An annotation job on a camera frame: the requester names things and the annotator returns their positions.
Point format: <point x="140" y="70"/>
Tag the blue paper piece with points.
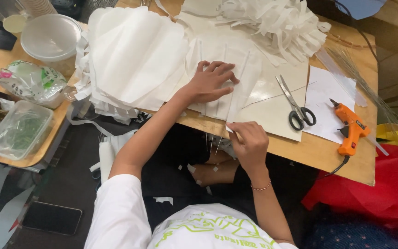
<point x="359" y="8"/>

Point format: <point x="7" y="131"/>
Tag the black smartphone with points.
<point x="52" y="218"/>

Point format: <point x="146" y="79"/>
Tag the person's black shorts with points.
<point x="174" y="162"/>

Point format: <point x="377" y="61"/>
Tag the hanging white paper bundle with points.
<point x="111" y="152"/>

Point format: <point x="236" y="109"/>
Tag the plastic bag with green print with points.
<point x="29" y="81"/>

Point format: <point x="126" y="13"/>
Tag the white printed t-shirt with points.
<point x="123" y="221"/>

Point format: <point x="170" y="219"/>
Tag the dark blue dotted cloth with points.
<point x="351" y="231"/>

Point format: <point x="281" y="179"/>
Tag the stack of paper cups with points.
<point x="38" y="7"/>

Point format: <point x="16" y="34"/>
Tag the cream cardboard sheet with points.
<point x="271" y="119"/>

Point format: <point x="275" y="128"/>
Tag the pale yellow plastic cup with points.
<point x="14" y="23"/>

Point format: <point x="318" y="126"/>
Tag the clear glue stick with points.
<point x="378" y="147"/>

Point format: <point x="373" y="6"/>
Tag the person's right hand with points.
<point x="252" y="145"/>

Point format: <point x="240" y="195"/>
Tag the small white paper sheet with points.
<point x="323" y="103"/>

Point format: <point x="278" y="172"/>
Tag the large white paper sheet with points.
<point x="216" y="48"/>

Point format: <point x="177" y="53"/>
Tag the clear plastic ruler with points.
<point x="337" y="73"/>

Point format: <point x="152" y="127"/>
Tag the black flat pouch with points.
<point x="2" y="40"/>

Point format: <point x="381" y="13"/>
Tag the large wooden table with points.
<point x="326" y="155"/>

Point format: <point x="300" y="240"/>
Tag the white paper strip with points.
<point x="230" y="119"/>

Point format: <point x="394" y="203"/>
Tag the clear plastic food container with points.
<point x="21" y="129"/>

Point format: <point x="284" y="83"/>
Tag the thin bamboo stick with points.
<point x="203" y="121"/>
<point x="224" y="136"/>
<point x="216" y="121"/>
<point x="278" y="95"/>

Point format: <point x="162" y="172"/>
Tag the bundle of thin broom sticks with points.
<point x="378" y="102"/>

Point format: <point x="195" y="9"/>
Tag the red paper heap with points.
<point x="378" y="186"/>

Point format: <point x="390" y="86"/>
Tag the clear plastic bowl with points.
<point x="50" y="36"/>

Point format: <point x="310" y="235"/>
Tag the white paper scrap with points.
<point x="163" y="200"/>

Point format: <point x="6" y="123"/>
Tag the orange hot glue gun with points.
<point x="350" y="126"/>

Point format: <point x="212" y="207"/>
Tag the pile of fringed white paper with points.
<point x="278" y="24"/>

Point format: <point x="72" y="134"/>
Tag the stack of white paper sheets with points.
<point x="133" y="58"/>

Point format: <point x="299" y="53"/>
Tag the person's left hand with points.
<point x="204" y="86"/>

